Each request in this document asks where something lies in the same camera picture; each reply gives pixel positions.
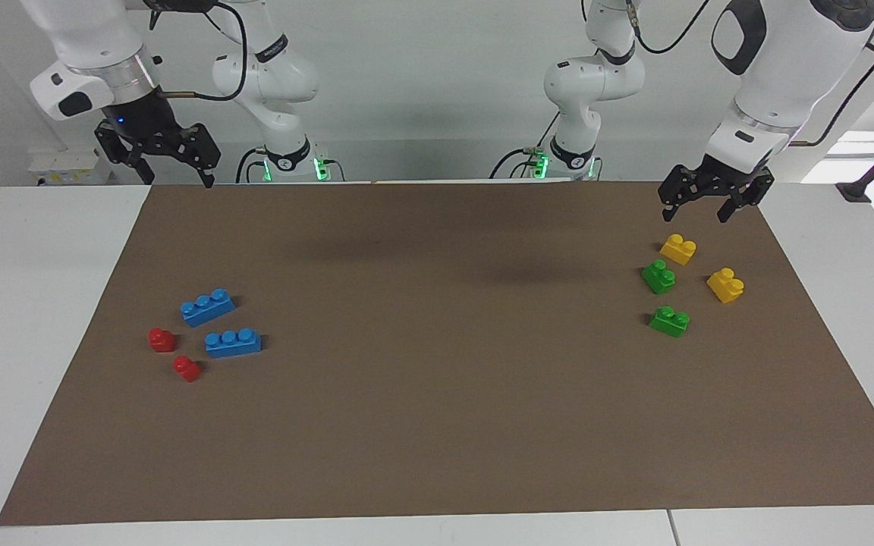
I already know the green two-stud block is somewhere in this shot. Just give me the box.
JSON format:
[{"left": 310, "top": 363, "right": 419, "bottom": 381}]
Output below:
[
  {"left": 642, "top": 259, "right": 677, "bottom": 296},
  {"left": 648, "top": 305, "right": 691, "bottom": 339}
]

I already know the black right base cable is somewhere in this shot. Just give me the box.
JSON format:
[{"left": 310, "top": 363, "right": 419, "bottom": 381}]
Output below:
[{"left": 236, "top": 146, "right": 268, "bottom": 184}]

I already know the brown table mat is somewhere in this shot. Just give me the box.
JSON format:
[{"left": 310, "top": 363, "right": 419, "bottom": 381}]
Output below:
[{"left": 0, "top": 180, "right": 874, "bottom": 526}]

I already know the yellow two-stud block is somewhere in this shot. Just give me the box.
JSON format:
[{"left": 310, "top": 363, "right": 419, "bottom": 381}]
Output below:
[
  {"left": 659, "top": 234, "right": 697, "bottom": 266},
  {"left": 706, "top": 268, "right": 745, "bottom": 304}
]

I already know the white wall socket box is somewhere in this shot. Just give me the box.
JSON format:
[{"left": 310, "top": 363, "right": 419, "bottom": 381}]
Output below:
[{"left": 27, "top": 148, "right": 114, "bottom": 186}]

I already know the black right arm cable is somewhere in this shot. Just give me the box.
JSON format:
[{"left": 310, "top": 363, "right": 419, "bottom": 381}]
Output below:
[{"left": 145, "top": 0, "right": 249, "bottom": 104}]

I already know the blue three-stud block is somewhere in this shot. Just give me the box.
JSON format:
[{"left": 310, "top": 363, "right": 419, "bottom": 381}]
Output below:
[
  {"left": 204, "top": 328, "right": 264, "bottom": 359},
  {"left": 180, "top": 288, "right": 237, "bottom": 328}
]

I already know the black base cable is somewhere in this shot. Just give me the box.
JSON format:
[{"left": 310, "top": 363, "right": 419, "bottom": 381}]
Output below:
[
  {"left": 236, "top": 146, "right": 268, "bottom": 184},
  {"left": 489, "top": 112, "right": 563, "bottom": 180}
]

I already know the black left base cable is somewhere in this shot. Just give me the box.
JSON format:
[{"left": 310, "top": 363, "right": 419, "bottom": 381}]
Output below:
[{"left": 489, "top": 112, "right": 563, "bottom": 180}]

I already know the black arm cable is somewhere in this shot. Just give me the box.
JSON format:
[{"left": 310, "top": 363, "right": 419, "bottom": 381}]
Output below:
[
  {"left": 623, "top": 0, "right": 874, "bottom": 146},
  {"left": 145, "top": 0, "right": 249, "bottom": 104}
]

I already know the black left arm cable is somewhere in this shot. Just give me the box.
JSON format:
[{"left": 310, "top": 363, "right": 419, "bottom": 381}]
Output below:
[{"left": 623, "top": 0, "right": 874, "bottom": 146}]

